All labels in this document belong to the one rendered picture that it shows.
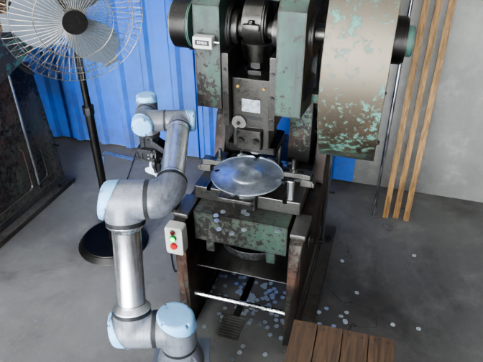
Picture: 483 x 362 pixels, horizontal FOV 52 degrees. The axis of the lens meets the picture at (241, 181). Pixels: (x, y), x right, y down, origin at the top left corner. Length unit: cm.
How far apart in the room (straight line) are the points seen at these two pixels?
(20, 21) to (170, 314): 131
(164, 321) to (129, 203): 38
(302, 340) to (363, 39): 110
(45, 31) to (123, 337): 126
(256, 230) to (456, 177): 173
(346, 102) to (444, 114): 177
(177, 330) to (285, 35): 99
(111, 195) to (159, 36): 201
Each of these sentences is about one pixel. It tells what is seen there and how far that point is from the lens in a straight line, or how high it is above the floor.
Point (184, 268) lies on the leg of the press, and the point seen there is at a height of 37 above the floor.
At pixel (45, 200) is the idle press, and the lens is 335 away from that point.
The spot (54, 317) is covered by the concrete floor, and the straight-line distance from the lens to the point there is 261.
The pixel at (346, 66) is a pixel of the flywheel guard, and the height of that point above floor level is 137.
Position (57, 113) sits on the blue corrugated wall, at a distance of 401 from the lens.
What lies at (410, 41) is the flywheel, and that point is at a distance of 174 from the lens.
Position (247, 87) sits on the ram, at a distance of 184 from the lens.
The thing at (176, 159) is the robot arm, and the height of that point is 107.
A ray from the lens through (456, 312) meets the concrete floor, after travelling 268.
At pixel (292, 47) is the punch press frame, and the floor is 132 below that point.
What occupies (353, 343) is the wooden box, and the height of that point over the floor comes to 35.
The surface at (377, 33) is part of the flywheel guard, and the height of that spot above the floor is 146.
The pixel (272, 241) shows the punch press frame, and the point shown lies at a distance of 198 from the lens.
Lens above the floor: 186
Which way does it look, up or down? 34 degrees down
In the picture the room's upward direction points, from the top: straight up
